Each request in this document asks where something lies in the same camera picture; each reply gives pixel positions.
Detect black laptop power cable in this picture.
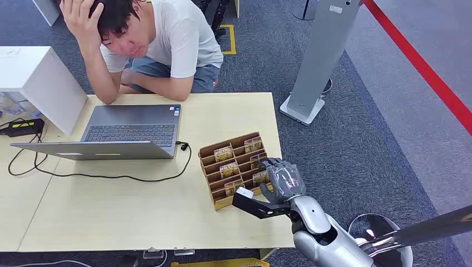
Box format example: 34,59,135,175
7,132,193,184

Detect yellow object under table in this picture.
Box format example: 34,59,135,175
170,258,271,267

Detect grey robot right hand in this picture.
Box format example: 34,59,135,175
257,157,307,205

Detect brown cardboard card holder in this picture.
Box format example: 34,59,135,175
198,131,276,211

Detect person's right hand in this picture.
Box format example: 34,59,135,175
59,0,105,43

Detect white cabinet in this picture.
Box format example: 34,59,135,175
0,46,89,136

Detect white floor cable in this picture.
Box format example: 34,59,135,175
0,259,94,267

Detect white furniture panel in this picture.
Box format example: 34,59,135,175
31,0,62,27

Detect black power adapter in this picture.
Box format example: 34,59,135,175
0,118,46,139

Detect grey kiosk stand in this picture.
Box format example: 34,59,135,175
279,0,365,127

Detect person's left hand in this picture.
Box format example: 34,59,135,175
121,68,138,87

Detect shiny silver pole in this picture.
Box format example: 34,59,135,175
358,205,472,256

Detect printed hotel card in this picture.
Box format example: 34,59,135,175
219,161,240,180
249,152,268,170
252,170,271,186
224,179,244,197
214,146,234,163
243,136,264,155

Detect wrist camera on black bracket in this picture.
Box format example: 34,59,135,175
232,186,292,220

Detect clear plastic item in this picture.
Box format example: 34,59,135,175
0,91,42,120

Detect grey laptop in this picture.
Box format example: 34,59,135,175
10,104,182,161

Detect black round base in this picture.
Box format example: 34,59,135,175
319,77,334,96

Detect round grey stand base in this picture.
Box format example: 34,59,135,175
292,0,320,21

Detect black chair legs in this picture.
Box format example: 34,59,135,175
199,0,232,40

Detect person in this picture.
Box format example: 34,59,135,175
58,0,224,105

